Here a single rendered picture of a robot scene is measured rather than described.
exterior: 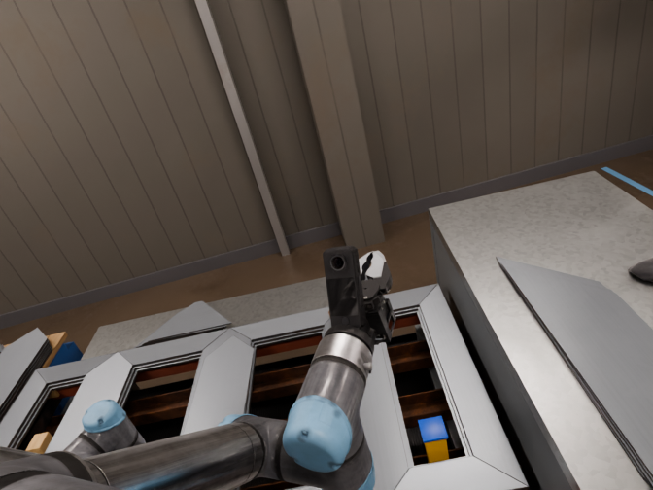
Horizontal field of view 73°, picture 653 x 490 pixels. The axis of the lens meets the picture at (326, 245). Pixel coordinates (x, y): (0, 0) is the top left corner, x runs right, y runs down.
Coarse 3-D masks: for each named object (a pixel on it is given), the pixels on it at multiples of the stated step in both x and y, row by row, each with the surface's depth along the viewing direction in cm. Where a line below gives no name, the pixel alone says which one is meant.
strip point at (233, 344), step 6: (234, 336) 160; (228, 342) 158; (234, 342) 158; (240, 342) 157; (222, 348) 157; (228, 348) 156; (234, 348) 155; (240, 348) 154; (246, 348) 154; (252, 348) 153; (210, 354) 156; (216, 354) 155; (222, 354) 154
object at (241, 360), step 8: (240, 352) 153; (248, 352) 152; (208, 360) 153; (216, 360) 152; (224, 360) 151; (232, 360) 150; (240, 360) 150; (248, 360) 149; (208, 368) 150; (216, 368) 149; (224, 368) 148; (232, 368) 147; (240, 368) 146
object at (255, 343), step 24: (408, 312) 153; (240, 336) 160; (288, 336) 156; (168, 360) 160; (192, 360) 159; (48, 384) 163; (72, 384) 162; (456, 408) 117; (24, 432) 147; (408, 456) 109
